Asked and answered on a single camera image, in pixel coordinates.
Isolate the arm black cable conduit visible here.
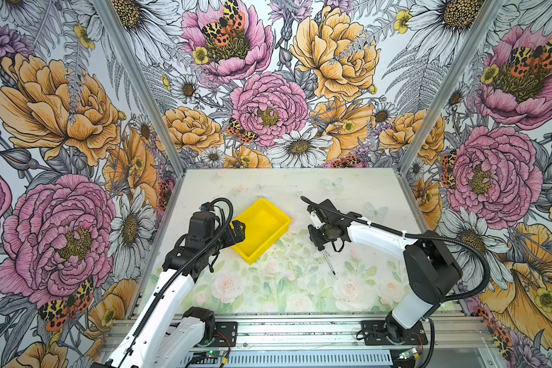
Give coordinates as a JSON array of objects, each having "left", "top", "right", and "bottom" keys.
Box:
[
  {"left": 130, "top": 197, "right": 235, "bottom": 341},
  {"left": 300, "top": 195, "right": 491, "bottom": 302}
]

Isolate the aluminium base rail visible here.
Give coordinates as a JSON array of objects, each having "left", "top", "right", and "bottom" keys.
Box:
[{"left": 216, "top": 311, "right": 492, "bottom": 351}]

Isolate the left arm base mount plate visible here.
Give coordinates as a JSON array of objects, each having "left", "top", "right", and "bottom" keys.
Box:
[{"left": 208, "top": 321, "right": 239, "bottom": 348}]

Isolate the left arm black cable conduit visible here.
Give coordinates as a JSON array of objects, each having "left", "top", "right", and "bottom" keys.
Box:
[{"left": 130, "top": 197, "right": 235, "bottom": 341}]

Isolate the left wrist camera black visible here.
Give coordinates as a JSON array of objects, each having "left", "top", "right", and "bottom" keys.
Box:
[{"left": 185, "top": 202, "right": 221, "bottom": 250}]

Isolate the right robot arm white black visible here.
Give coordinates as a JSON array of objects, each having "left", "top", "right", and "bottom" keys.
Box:
[{"left": 302, "top": 198, "right": 464, "bottom": 344}]

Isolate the yellow plastic bin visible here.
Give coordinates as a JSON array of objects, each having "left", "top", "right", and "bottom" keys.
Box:
[{"left": 232, "top": 198, "right": 291, "bottom": 265}]

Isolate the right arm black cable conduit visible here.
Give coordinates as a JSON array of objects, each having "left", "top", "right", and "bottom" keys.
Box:
[{"left": 300, "top": 195, "right": 491, "bottom": 302}]

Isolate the aluminium corner post left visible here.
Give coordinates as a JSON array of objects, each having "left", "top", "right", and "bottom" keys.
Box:
[{"left": 94, "top": 1, "right": 186, "bottom": 179}]

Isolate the grey vented cable duct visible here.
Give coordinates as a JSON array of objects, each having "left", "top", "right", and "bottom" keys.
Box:
[{"left": 190, "top": 350, "right": 393, "bottom": 367}]

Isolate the aluminium corner post right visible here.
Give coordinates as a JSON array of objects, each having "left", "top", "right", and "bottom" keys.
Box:
[{"left": 397, "top": 0, "right": 504, "bottom": 176}]

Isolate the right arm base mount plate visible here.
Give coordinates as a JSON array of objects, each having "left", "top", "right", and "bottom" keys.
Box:
[{"left": 356, "top": 320, "right": 429, "bottom": 347}]

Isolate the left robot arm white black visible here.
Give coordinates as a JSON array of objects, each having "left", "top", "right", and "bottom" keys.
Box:
[{"left": 92, "top": 211, "right": 245, "bottom": 367}]

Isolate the aluminium corner post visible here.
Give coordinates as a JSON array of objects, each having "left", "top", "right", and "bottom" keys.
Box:
[
  {"left": 397, "top": 0, "right": 504, "bottom": 176},
  {"left": 94, "top": 1, "right": 186, "bottom": 179}
]

